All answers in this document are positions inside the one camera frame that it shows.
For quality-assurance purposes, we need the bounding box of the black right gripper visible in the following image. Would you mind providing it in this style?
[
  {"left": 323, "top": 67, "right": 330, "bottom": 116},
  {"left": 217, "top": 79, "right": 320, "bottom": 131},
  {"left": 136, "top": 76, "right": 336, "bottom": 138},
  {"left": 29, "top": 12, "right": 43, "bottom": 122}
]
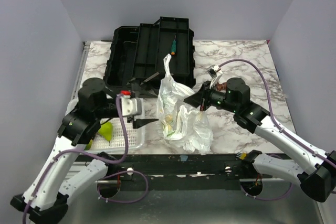
[{"left": 184, "top": 80, "right": 238, "bottom": 113}]

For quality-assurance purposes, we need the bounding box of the white plastic bag lemon print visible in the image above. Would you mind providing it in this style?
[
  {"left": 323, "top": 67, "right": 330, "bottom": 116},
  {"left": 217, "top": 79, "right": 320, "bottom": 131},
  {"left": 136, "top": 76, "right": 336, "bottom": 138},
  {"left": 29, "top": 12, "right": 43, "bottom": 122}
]
[{"left": 156, "top": 54, "right": 213, "bottom": 155}]

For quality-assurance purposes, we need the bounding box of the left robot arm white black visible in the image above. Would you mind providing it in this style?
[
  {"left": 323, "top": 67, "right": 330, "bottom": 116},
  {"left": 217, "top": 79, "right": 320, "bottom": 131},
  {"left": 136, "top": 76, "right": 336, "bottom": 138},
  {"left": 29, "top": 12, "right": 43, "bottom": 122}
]
[{"left": 10, "top": 78, "right": 154, "bottom": 223}]

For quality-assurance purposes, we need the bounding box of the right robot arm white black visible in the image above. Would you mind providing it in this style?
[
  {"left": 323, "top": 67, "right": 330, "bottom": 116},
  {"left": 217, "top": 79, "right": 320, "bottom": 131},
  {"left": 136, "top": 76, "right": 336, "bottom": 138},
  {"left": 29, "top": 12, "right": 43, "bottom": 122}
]
[{"left": 184, "top": 78, "right": 335, "bottom": 202}]

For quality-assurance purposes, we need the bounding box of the green fake pear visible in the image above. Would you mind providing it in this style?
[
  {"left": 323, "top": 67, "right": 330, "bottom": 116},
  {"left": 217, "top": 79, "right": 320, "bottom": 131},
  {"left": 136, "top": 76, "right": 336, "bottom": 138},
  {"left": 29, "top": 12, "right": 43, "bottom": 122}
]
[{"left": 98, "top": 121, "right": 113, "bottom": 144}]

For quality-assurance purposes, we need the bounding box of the yellow green fake mango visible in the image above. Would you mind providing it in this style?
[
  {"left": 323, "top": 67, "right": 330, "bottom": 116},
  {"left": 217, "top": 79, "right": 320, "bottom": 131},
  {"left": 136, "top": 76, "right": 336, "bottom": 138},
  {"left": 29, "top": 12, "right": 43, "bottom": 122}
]
[{"left": 85, "top": 140, "right": 93, "bottom": 151}]

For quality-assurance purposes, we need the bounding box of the brown pipe fitting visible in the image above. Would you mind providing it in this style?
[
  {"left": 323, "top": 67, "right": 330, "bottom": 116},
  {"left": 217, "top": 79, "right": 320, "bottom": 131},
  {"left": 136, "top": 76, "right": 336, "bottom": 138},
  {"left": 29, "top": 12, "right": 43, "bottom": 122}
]
[{"left": 214, "top": 82, "right": 226, "bottom": 91}]

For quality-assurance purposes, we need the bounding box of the white perforated plastic basket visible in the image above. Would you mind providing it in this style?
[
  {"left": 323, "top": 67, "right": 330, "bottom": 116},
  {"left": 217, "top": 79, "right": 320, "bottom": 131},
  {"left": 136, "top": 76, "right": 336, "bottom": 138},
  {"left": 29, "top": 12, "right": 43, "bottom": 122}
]
[{"left": 65, "top": 98, "right": 147, "bottom": 154}]

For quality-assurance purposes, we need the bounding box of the black plastic toolbox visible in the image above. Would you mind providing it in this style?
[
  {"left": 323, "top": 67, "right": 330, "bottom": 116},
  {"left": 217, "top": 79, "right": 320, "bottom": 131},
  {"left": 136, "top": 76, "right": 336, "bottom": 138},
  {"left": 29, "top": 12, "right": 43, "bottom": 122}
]
[{"left": 103, "top": 16, "right": 196, "bottom": 92}]

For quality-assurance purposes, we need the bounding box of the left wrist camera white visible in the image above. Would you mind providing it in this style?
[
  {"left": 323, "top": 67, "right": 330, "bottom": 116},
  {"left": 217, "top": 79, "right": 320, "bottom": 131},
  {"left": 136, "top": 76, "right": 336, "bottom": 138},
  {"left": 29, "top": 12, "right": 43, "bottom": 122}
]
[{"left": 120, "top": 90, "right": 142, "bottom": 118}]

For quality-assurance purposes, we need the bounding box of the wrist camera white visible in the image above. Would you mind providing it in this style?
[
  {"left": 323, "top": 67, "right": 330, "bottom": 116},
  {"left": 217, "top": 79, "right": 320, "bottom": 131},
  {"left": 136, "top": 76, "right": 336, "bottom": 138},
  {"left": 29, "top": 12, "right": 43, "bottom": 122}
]
[
  {"left": 207, "top": 65, "right": 223, "bottom": 87},
  {"left": 120, "top": 90, "right": 142, "bottom": 118}
]

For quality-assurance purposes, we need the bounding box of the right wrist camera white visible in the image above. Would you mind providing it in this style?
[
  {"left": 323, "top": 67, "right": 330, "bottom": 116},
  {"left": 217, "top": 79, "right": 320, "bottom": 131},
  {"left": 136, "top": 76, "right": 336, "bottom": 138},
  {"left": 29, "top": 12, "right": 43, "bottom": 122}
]
[{"left": 207, "top": 65, "right": 223, "bottom": 87}]

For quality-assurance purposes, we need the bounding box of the green handled screwdriver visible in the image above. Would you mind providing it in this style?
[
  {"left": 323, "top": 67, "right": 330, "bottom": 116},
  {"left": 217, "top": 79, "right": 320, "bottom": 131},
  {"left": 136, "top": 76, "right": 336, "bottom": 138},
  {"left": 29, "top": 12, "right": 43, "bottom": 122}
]
[{"left": 170, "top": 34, "right": 177, "bottom": 56}]

